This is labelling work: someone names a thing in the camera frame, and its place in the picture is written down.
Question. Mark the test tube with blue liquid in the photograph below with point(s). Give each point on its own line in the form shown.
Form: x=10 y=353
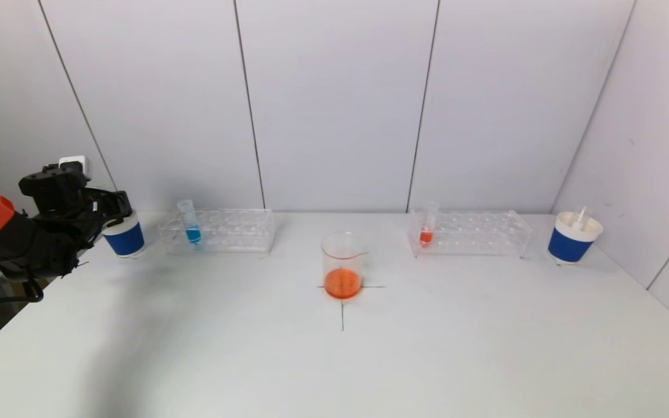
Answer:
x=193 y=234

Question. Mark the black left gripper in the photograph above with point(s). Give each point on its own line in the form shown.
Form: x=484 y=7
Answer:
x=117 y=205

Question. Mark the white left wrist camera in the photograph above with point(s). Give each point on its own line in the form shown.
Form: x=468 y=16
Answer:
x=76 y=162

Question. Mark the test tube with yellow pigment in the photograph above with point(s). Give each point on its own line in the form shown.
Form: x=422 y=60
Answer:
x=582 y=217

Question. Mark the clear glass beaker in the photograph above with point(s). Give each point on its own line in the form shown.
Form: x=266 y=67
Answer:
x=343 y=284

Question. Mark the white paper cup blue sleeve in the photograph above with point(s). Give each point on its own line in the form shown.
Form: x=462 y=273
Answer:
x=567 y=247
x=126 y=239

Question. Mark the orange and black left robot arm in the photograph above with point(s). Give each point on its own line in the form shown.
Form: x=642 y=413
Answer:
x=27 y=244

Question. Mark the clear acrylic test tube rack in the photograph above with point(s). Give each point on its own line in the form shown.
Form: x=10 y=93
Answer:
x=230 y=232
x=474 y=233

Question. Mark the test tube with red liquid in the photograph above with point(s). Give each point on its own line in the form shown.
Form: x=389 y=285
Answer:
x=425 y=237

